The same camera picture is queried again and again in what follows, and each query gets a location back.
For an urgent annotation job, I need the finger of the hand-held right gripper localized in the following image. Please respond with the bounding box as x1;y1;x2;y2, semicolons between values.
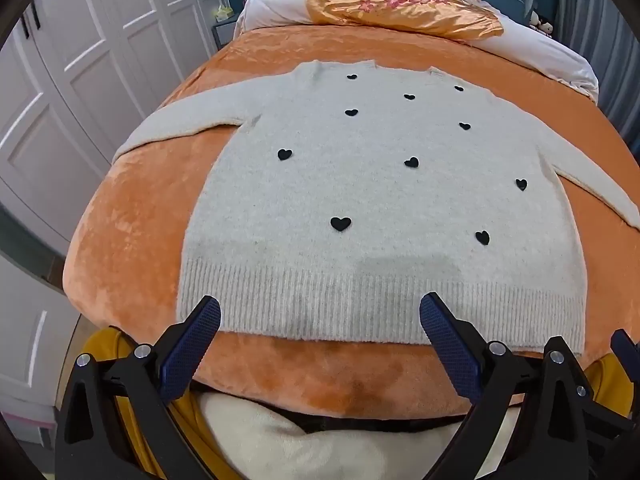
611;329;640;367

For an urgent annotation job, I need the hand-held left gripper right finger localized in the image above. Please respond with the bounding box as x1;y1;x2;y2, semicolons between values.
419;292;632;480

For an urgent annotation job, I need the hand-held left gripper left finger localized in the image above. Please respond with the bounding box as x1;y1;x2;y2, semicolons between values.
54;296;222;480

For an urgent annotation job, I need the white sweater with black hearts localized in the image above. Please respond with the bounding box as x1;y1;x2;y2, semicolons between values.
112;60;640;356

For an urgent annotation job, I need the person's yellow jacket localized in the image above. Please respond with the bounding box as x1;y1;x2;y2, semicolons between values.
82;327;640;480

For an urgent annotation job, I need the orange plush blanket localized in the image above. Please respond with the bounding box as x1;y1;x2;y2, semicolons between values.
62;25;640;418

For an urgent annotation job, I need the white wardrobe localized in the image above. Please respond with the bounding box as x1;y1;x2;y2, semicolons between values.
0;0;261;443

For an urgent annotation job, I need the blue-grey curtain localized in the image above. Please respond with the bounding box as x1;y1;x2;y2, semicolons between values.
555;0;640;153

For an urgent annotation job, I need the grey nightstand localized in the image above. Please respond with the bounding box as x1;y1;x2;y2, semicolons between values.
212;21;242;52

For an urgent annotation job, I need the small plush toy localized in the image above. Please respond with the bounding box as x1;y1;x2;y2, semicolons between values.
529;10;554;37

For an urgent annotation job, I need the golden floral satin pillow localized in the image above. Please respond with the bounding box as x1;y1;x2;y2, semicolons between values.
305;0;503;41

